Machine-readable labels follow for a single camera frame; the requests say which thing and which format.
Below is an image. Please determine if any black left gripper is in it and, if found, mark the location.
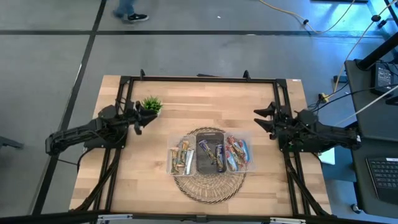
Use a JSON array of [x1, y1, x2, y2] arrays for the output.
[[98, 100, 159, 136]]

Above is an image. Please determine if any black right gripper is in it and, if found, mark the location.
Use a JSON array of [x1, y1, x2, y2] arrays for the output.
[[253, 101, 300, 141]]

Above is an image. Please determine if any small green potted plant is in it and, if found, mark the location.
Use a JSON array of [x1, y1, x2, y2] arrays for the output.
[[141, 95, 164, 115]]

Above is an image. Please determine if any clear plastic container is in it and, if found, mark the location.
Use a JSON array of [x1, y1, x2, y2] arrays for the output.
[[224, 133, 256, 174], [167, 134, 197, 177]]

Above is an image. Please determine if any white sheet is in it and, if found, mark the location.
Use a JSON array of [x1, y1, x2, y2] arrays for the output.
[[317, 147, 336, 166]]

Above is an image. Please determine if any round woven placemat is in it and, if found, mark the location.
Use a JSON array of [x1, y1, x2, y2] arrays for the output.
[[173, 126, 246, 205]]

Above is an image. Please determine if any person's shoe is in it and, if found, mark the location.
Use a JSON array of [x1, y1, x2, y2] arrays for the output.
[[112, 0, 149, 24]]

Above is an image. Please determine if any dark grey side desk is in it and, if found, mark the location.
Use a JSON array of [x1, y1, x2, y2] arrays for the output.
[[348, 136, 398, 218], [344, 58, 398, 142]]

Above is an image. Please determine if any black power supply box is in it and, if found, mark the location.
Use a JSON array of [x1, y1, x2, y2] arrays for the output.
[[370, 63, 396, 96]]

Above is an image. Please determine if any black stand pole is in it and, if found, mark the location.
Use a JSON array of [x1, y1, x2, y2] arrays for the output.
[[356, 32, 398, 71]]

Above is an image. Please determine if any black keyboard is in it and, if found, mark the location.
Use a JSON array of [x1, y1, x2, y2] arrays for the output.
[[366, 157, 398, 205]]

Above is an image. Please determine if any dark furniture foot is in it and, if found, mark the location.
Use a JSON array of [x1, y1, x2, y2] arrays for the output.
[[0, 136, 25, 151]]

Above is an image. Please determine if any yellow cable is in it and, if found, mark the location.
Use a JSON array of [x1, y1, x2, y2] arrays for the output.
[[257, 0, 357, 34]]

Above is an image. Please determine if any white cable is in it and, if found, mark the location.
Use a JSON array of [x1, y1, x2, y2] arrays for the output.
[[334, 92, 398, 127]]

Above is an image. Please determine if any beige cable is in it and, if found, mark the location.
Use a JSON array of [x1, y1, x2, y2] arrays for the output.
[[323, 0, 398, 100]]

